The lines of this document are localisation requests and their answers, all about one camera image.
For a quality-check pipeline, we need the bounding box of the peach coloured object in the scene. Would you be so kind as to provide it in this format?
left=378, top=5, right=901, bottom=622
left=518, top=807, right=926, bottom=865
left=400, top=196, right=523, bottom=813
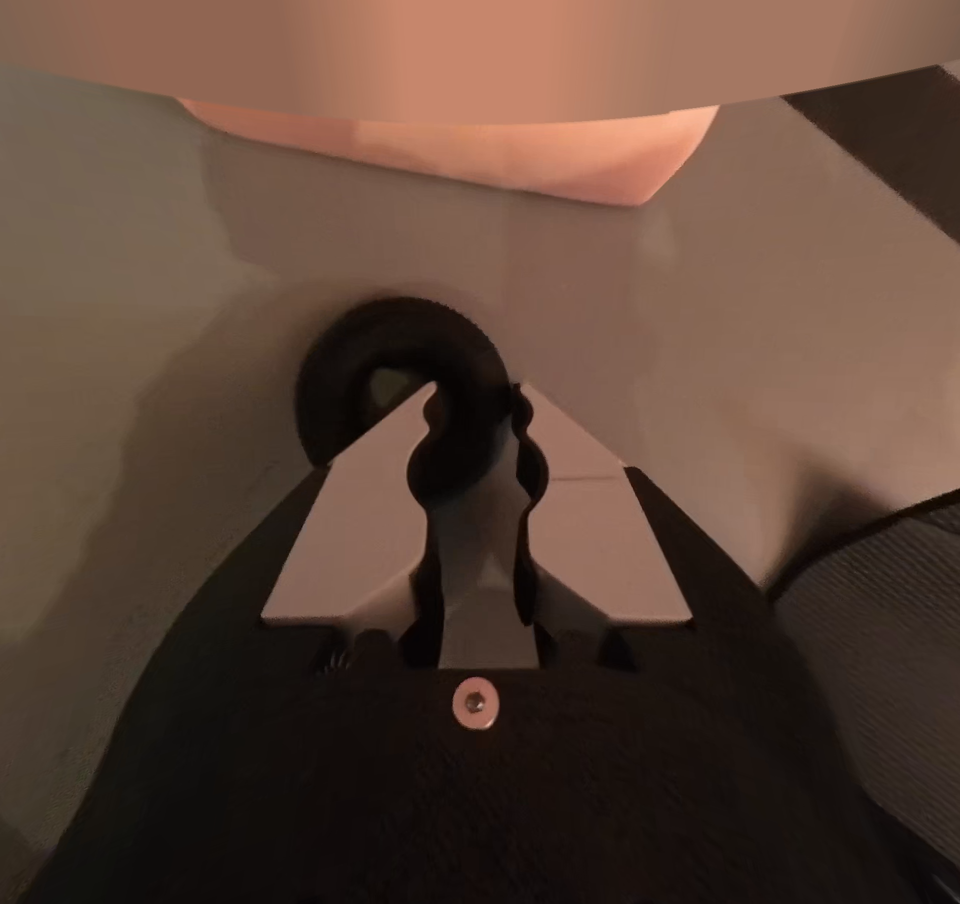
left=177, top=94, right=723, bottom=209

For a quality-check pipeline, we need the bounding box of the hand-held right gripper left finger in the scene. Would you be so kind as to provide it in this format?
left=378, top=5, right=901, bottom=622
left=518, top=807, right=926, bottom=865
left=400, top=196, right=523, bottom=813
left=259, top=382, right=448, bottom=669

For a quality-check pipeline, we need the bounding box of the black rubber toy tyre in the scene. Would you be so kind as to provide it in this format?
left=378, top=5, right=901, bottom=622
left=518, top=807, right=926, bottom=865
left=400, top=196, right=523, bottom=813
left=295, top=296, right=520, bottom=506

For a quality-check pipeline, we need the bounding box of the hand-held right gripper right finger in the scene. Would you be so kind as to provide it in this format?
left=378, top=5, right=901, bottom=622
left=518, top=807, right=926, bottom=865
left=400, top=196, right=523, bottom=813
left=508, top=382, right=697, bottom=669

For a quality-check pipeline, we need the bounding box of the dark cloth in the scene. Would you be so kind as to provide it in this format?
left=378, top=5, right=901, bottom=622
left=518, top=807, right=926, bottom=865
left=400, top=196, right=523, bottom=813
left=771, top=497, right=960, bottom=904

